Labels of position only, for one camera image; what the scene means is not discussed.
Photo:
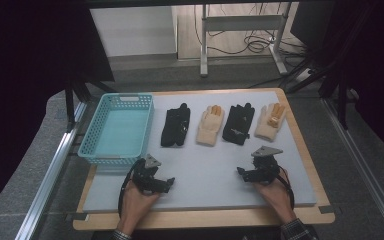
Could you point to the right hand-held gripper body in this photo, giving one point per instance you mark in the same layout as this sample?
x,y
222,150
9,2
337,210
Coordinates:
x,y
265,168

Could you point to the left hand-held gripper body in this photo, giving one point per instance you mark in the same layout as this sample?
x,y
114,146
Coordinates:
x,y
145,175

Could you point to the beige glove with orange fingertips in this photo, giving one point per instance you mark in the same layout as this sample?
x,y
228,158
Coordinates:
x,y
269,121
210,125

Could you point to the black glove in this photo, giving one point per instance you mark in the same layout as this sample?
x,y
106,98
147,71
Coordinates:
x,y
238,124
175,126

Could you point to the turquoise plastic basket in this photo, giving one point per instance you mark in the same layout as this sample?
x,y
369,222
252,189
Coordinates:
x,y
118,130

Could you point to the person's left hand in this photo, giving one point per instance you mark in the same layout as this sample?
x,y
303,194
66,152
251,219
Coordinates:
x,y
135,203

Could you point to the person's right hand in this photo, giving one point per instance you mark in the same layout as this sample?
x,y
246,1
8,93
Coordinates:
x,y
275,196

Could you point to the black tape piece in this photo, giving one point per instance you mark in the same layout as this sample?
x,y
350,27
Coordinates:
x,y
76,216
326,209

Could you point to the white power strip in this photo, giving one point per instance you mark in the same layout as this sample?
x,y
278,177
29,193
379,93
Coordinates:
x,y
303,75

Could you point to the black tripod stand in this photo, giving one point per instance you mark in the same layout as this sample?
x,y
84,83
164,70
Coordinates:
x,y
341,90
70,100

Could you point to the white cabinet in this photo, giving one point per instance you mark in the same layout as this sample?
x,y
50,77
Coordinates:
x,y
133,30

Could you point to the dark curtain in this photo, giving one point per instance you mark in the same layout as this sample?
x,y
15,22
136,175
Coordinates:
x,y
380,66
30,66

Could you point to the aluminium rail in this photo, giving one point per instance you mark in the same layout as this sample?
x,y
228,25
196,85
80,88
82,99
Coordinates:
x,y
51,166
363,166

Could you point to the white metal desk frame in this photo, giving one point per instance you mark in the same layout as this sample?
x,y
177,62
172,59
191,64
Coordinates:
x,y
240,23

